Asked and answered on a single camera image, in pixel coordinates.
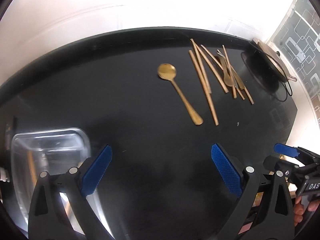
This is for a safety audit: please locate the gold metal spoon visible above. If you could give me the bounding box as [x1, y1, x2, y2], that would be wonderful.
[157, 63, 203, 126]

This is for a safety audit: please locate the person's hand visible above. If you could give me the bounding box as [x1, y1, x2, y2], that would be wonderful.
[293, 196, 319, 226]

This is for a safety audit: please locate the clear plastic container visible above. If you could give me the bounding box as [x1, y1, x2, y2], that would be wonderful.
[11, 128, 112, 236]

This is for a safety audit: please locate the beige plastic spoon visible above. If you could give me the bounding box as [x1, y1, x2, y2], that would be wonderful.
[219, 56, 234, 87]

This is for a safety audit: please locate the wooden chopstick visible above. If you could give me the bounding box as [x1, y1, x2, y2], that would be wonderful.
[188, 50, 209, 94]
[231, 65, 254, 105]
[222, 44, 237, 99]
[200, 44, 230, 94]
[189, 38, 219, 126]

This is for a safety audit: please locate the round cutting board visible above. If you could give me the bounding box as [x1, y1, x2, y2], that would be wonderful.
[253, 38, 297, 83]

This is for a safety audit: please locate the silver metal spoon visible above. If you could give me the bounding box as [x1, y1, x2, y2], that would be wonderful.
[216, 49, 226, 60]

